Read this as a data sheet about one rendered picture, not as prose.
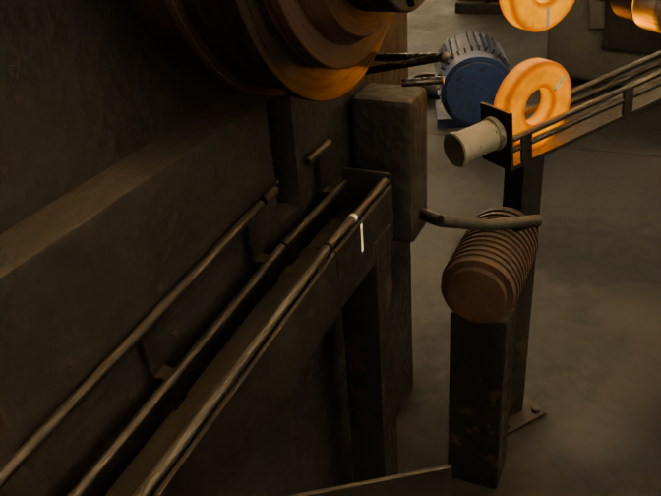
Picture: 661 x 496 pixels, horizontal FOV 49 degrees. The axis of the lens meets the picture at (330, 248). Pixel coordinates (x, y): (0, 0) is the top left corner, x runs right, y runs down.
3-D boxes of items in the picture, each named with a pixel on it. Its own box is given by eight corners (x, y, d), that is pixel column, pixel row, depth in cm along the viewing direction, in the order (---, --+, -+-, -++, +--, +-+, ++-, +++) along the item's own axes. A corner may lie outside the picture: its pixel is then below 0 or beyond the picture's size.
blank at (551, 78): (515, 161, 132) (528, 167, 129) (477, 107, 122) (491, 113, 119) (570, 96, 132) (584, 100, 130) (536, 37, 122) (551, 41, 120)
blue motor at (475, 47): (438, 140, 297) (438, 56, 279) (432, 94, 346) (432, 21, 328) (514, 138, 294) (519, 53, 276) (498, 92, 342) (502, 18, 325)
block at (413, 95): (351, 236, 120) (343, 95, 108) (370, 215, 126) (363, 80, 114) (413, 246, 116) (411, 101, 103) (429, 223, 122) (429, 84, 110)
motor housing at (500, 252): (435, 485, 145) (436, 255, 118) (465, 412, 161) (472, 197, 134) (500, 504, 139) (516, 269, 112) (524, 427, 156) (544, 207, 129)
